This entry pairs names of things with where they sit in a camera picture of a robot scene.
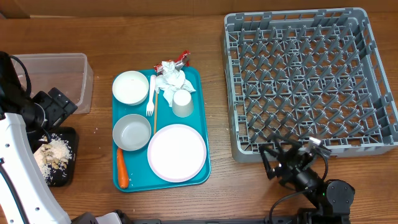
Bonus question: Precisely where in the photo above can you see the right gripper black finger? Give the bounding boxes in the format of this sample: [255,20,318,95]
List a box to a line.
[271,134,303,151]
[259,144,279,180]

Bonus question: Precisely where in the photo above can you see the white round bowl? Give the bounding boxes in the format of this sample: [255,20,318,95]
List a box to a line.
[112,71,149,106]

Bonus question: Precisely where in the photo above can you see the grey round bowl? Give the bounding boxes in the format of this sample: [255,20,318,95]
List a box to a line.
[113,114,152,151]

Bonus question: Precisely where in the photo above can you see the white round plate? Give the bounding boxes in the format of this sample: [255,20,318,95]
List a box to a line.
[147,124,207,183]

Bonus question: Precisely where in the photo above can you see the white paper cup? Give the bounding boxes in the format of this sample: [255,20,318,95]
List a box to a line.
[172,90,194,118]

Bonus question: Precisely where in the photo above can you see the white plastic fork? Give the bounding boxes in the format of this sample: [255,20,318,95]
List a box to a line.
[146,75,156,116]

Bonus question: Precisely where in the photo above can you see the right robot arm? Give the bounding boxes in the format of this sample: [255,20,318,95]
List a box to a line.
[259,134,355,223]

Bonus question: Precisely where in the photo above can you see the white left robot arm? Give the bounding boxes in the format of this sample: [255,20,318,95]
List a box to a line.
[1,52,77,223]

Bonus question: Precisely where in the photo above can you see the black waste tray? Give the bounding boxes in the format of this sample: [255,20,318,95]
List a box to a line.
[34,127,79,187]

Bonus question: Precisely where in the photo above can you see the grey plastic dishwasher rack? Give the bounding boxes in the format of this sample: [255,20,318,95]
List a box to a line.
[222,7,397,162]

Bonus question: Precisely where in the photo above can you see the clear plastic bin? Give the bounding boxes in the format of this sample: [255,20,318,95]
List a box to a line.
[16,53,94,114]

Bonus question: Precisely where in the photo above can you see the peanut shells and rice pile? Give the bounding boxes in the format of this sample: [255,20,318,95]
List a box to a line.
[34,133,74,187]

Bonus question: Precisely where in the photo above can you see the orange carrot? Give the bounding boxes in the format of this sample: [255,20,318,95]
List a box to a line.
[116,147,129,189]

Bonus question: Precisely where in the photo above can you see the wooden chopstick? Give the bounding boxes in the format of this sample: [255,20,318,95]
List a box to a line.
[154,92,159,134]

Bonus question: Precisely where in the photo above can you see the teal plastic serving tray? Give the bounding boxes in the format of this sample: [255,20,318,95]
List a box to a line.
[112,67,211,193]

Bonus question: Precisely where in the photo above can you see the crumpled white paper napkin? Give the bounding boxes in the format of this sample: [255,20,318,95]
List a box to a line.
[155,61,196,107]

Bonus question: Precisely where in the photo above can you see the red silver snack wrapper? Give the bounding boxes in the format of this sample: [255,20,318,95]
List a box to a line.
[154,50,191,73]

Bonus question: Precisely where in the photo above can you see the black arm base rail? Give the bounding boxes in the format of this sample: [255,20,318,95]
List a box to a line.
[71,210,351,224]

